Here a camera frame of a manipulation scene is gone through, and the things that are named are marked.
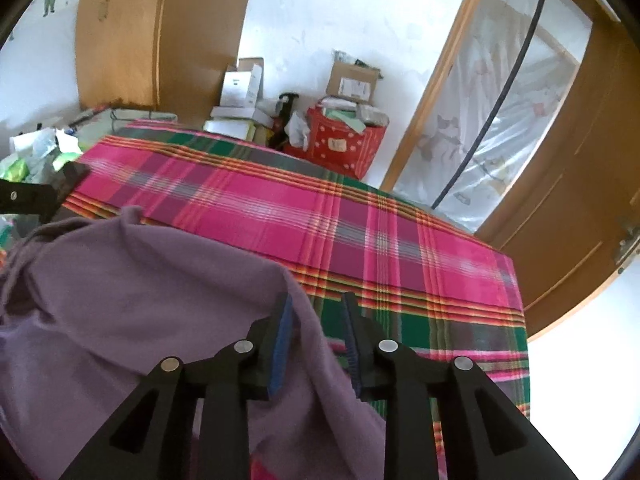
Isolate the wooden door frame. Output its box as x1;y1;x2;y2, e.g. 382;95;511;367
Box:
380;0;623;193

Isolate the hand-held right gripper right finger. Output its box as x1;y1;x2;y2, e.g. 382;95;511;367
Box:
341;291;578;480

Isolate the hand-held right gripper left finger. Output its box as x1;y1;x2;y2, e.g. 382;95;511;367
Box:
60;292;295;480

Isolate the black hanging cable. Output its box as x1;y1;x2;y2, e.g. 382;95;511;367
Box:
432;0;551;209

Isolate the cluttered side table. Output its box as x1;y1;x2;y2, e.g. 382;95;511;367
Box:
0;105;178;231

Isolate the wooden door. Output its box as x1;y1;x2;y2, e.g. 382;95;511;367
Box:
475;10;640;341

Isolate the white cardboard box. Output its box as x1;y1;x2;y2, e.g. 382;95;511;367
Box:
220;57;264;110

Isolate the black handled object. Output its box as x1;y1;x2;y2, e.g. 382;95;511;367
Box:
277;92;301;131

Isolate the clear plastic door curtain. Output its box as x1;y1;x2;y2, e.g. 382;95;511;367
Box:
392;0;593;233

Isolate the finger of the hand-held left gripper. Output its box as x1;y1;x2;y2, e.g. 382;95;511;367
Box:
0;161;92;221

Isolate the pink green plaid bed sheet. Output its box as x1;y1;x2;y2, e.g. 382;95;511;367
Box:
62;119;531;480

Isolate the metal door handle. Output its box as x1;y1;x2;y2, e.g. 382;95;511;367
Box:
615;217;640;276

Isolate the brown cardboard box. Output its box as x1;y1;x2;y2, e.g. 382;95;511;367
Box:
325;57;383;105

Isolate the red dotted storage box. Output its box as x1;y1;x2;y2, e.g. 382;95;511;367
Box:
305;105;388;178

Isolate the purple fleece garment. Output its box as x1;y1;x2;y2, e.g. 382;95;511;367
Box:
0;205;401;480

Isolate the wooden wardrobe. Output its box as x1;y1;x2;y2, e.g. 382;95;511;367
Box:
75;0;258;123

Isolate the green tissue pack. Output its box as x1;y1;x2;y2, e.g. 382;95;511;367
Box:
0;157;31;183

